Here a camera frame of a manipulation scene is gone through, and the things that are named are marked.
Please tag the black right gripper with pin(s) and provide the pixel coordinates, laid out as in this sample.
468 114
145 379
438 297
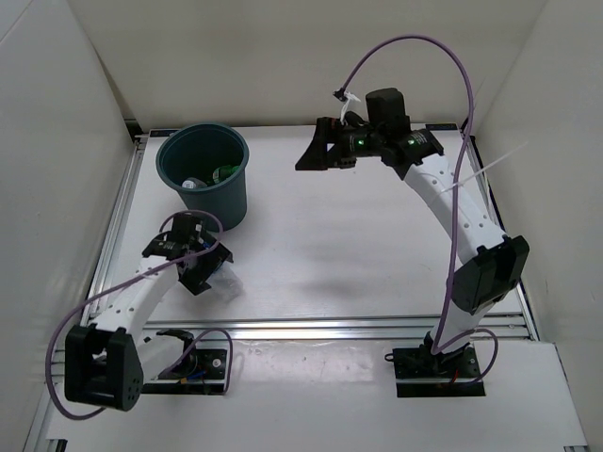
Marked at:
327 133

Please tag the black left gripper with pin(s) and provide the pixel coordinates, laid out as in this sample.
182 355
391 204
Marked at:
195 282

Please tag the blue label clear bottle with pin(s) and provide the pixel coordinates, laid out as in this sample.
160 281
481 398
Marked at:
225 285

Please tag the white label clear bottle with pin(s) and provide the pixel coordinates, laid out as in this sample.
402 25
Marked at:
193 183

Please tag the green plastic soda bottle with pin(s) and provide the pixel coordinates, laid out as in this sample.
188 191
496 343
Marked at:
222 173

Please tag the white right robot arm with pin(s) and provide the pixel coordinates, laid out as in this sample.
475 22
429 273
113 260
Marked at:
487 262

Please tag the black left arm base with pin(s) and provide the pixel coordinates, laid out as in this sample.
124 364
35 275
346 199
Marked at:
205 372

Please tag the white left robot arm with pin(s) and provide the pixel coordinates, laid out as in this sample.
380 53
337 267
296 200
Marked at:
111 362

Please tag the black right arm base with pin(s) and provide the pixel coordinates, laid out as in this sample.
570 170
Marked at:
419 374

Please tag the dark teal plastic bin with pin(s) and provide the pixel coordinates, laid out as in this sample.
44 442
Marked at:
197 150

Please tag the aluminium table frame rail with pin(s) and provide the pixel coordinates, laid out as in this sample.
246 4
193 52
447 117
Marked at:
338 328

